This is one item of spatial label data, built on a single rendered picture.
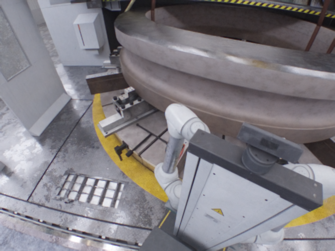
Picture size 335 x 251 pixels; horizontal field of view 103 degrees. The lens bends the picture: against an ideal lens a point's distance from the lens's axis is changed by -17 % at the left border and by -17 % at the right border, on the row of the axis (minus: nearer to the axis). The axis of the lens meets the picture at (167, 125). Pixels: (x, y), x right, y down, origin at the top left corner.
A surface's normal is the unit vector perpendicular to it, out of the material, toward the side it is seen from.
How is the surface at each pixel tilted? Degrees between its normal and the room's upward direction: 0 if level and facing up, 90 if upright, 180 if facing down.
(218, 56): 45
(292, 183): 0
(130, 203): 0
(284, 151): 61
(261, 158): 0
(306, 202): 90
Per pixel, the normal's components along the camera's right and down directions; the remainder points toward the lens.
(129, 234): 0.00, -0.70
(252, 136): -0.48, 0.18
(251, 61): -0.24, -0.03
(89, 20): -0.05, -0.36
